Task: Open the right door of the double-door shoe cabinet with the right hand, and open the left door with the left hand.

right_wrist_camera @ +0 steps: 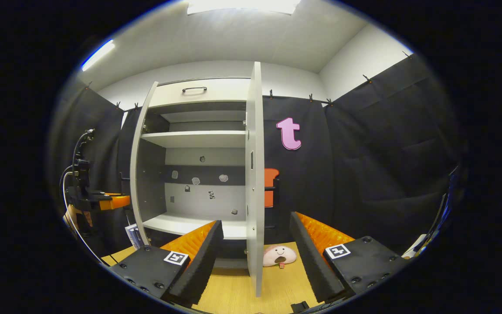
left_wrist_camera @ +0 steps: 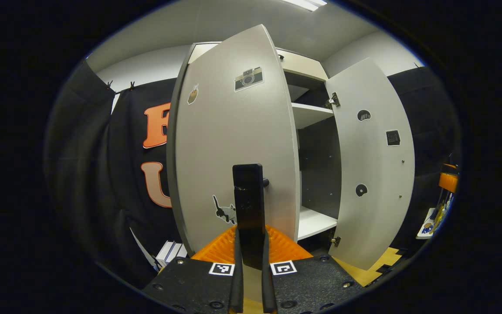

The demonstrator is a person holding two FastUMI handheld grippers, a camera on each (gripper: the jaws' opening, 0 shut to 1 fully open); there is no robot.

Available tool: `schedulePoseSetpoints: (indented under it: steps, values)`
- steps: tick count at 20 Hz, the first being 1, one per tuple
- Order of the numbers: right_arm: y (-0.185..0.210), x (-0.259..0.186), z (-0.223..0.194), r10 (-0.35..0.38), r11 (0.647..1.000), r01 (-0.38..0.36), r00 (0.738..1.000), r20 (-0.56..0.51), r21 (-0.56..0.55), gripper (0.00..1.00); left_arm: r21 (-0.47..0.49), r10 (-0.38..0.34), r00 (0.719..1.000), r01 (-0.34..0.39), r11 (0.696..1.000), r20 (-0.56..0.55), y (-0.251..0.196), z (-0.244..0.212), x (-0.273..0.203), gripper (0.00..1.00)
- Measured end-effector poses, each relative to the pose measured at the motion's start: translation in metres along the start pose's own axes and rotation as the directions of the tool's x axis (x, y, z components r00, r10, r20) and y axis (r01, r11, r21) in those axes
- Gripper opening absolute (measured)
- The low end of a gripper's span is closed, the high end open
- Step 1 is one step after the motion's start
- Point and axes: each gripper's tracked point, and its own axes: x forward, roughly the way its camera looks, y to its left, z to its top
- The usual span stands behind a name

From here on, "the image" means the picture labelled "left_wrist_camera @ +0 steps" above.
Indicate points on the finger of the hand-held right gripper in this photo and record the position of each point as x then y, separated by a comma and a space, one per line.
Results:
449, 181

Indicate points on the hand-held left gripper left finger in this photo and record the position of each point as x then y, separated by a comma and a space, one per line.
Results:
236, 288

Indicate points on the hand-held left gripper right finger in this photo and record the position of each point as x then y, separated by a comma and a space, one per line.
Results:
268, 292

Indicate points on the beige cabinet door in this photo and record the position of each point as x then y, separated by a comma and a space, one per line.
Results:
233, 131
373, 165

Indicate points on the beige double-door shoe cabinet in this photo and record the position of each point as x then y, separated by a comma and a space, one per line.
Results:
318, 165

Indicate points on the white cabinet shelf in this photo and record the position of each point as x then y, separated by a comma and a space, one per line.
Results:
310, 114
314, 222

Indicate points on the metal door hinge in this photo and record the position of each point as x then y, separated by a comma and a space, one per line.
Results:
334, 101
335, 240

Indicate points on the beige cabinet drawer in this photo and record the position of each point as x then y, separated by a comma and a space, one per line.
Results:
303, 65

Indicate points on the white printed card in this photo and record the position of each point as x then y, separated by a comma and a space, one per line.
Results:
426, 224

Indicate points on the black backdrop cloth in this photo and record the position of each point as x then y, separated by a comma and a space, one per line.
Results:
429, 113
85, 174

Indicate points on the wide ceiling light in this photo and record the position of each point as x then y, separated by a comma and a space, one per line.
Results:
305, 4

